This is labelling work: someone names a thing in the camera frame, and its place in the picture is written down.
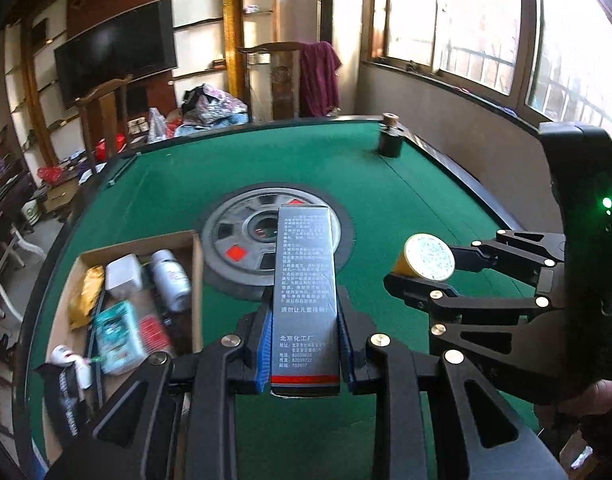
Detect small round yellow tub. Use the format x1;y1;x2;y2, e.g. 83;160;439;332
392;233;456;282

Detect grey red carton box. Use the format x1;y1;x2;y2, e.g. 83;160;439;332
270;204;340;398

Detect yellow cracker packet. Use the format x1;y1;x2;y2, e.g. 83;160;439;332
67;266;105;330

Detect person's right hand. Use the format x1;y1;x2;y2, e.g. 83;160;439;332
532;378;612;441

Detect black snack sachet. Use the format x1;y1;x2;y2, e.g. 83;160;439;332
36;363;89;450

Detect teal red blister pack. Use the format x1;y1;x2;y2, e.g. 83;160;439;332
94;300;174;376

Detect cardboard box tray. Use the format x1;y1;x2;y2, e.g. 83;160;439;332
34;231;203;464

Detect black pen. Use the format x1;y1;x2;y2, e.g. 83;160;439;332
85;287;106;414

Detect white plastic bottle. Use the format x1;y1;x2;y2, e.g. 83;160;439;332
151;249;192;313

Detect white power adapter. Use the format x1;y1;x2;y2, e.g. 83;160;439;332
105;254;143;301

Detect dark jar wooden knob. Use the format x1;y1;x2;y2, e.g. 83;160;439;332
378;112;405;158

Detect round mahjong table centre panel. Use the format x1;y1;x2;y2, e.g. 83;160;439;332
196;182;355;301

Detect maroon garment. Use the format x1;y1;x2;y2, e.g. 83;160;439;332
298;41;342;118

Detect low wooden cabinet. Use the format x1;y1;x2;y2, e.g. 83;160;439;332
44;177;79;217

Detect dark rod on table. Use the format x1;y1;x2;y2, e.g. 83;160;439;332
106;152;141;188

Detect dark side table white legs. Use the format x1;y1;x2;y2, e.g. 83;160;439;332
0;171;47;323

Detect wooden chair with garment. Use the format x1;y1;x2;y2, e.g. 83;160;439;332
238;41;306;124

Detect pile of clothes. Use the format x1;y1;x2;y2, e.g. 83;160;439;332
174;84;248;136

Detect wooden chair left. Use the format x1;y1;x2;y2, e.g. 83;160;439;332
75;75;132;174

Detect white standing air conditioner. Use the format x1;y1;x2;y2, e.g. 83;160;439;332
317;0;364;115

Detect black wall television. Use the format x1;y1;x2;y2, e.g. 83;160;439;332
54;0;177;107

